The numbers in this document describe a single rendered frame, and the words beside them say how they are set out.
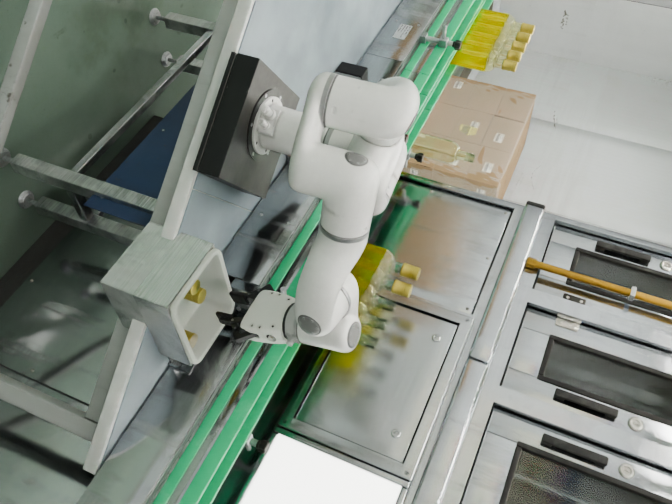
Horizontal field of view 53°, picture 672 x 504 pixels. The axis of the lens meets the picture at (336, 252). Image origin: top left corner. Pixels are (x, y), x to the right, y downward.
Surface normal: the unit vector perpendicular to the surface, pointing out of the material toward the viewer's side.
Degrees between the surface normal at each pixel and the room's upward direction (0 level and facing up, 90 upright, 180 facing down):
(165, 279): 90
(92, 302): 90
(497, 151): 83
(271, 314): 106
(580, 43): 90
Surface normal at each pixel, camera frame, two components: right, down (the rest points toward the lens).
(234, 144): 0.91, 0.31
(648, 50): -0.42, 0.72
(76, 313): -0.04, -0.63
